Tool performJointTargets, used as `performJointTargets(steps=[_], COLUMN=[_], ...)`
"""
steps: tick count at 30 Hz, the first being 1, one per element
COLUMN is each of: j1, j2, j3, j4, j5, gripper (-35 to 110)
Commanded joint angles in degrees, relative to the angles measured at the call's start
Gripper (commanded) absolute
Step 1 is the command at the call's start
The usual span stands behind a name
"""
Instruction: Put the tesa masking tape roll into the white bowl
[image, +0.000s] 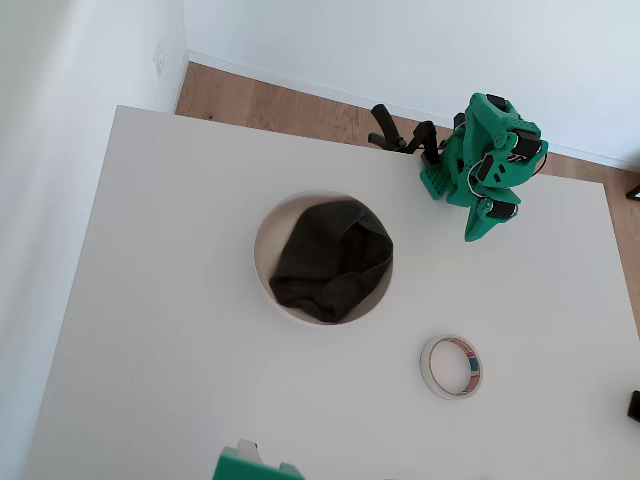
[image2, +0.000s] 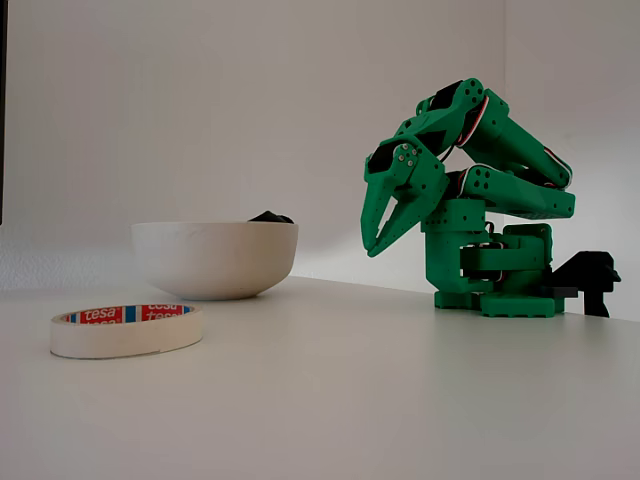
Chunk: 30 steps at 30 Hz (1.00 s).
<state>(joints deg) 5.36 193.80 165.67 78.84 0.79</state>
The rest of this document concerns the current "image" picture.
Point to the white masking tape roll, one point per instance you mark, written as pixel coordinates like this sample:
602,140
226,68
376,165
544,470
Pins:
425,370

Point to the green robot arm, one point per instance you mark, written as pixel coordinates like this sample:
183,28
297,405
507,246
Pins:
480,130

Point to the black table clamp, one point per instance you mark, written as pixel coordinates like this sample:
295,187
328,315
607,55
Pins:
425,137
387,125

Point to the small black angular object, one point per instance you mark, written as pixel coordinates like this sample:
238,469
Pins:
635,192

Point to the black cloth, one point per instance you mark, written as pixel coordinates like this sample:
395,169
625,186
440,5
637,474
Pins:
325,260

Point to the white round bowl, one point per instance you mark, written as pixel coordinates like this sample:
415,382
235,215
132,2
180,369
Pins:
261,270

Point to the small black device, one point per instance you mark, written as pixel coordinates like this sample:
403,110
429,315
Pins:
635,405

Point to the white plastic piece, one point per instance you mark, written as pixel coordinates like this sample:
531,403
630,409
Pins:
247,447

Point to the green printed part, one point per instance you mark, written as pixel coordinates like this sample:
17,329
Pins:
240,467

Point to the white wall socket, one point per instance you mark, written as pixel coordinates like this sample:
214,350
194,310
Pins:
159,61

